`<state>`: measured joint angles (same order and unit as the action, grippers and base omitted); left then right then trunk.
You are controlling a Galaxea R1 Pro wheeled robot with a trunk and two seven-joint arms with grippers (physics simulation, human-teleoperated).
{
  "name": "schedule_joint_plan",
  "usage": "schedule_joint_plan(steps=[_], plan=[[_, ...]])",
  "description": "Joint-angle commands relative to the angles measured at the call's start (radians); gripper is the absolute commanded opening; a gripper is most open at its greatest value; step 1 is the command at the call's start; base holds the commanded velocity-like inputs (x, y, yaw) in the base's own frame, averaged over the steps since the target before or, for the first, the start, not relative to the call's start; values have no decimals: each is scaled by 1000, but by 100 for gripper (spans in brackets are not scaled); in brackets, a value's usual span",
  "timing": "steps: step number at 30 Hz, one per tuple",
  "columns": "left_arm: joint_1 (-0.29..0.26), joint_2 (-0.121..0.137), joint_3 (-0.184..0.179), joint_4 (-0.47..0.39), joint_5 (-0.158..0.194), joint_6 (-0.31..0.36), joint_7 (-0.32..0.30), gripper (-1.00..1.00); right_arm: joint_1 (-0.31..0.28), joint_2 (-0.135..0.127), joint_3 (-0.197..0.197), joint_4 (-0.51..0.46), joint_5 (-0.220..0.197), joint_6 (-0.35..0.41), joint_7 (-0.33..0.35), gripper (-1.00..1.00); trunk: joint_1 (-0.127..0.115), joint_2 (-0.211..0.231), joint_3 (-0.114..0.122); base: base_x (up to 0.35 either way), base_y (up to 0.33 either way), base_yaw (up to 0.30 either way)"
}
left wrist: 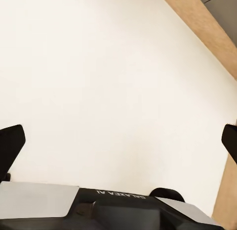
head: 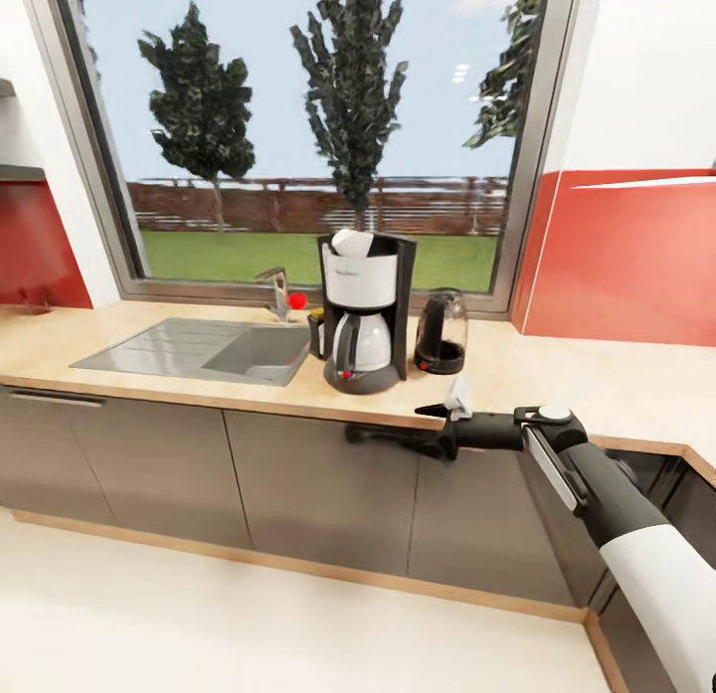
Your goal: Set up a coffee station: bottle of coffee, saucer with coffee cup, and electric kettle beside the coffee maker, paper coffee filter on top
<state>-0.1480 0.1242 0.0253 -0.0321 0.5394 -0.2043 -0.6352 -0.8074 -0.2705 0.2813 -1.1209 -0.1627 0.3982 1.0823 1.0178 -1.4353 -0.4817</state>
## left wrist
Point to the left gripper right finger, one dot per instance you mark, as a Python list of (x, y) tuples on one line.
[(229, 140)]

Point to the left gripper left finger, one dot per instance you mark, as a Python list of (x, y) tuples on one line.
[(12, 139)]

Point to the cabinet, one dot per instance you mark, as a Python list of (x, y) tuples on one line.
[(225, 13)]

